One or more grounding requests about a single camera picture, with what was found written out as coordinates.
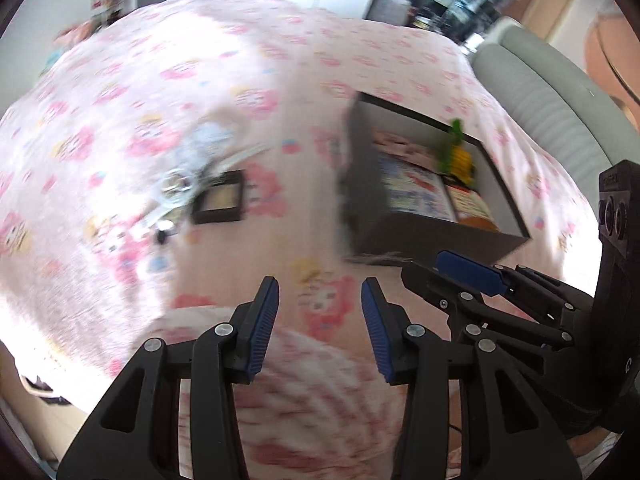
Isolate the pink plush toy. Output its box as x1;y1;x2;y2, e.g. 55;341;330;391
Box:
54;21;101;53

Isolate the yellow pineapple toy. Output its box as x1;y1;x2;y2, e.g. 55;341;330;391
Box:
437;119;477;182

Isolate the white plush paw keychain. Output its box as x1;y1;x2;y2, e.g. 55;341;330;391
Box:
182;117;240;162

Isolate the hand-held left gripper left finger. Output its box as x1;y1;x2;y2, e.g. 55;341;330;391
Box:
57;276;280;480

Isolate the grey storage box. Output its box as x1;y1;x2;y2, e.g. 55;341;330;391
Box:
340;91;531;267

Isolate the person's right forearm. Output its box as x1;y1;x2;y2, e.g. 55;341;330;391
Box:
567;422;626;480

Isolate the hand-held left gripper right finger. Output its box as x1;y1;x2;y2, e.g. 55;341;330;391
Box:
361;277;581;480

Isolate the orange red packet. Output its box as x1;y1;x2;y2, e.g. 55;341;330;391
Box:
445;185;502;232

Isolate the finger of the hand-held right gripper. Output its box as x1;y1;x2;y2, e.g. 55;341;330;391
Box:
435;251;596;346
401;262;571;356

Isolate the blue white printed packet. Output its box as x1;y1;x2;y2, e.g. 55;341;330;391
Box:
379;152;457;222

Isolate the pink printed packet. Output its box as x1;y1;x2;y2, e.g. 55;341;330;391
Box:
372;130;437;166

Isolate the pink printed fleece cloth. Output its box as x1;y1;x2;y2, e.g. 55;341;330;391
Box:
150;305;453;480

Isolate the pink printed blanket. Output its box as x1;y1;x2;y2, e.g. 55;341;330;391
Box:
0;0;601;386

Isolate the silver tube with black cap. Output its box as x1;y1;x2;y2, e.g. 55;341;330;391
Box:
142;142;273;243

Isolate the black square compact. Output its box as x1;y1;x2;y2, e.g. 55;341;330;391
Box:
191;170;247;225

